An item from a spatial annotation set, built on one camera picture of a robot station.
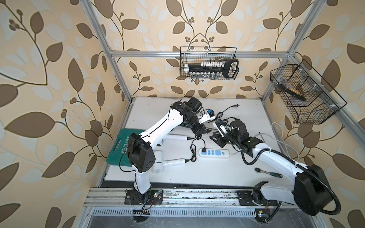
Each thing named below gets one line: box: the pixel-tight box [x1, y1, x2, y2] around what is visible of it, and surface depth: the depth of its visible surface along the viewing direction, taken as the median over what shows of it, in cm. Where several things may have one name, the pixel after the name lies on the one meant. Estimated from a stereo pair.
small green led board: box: [153, 190, 163, 199], surface depth 75 cm
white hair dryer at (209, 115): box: [198, 104, 241, 124], surface depth 72 cm
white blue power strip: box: [198, 148, 231, 159], surface depth 90 cm
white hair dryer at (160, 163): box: [152, 150, 190, 173], surface depth 84 cm
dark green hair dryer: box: [185, 115, 206, 135], surface depth 70 cm
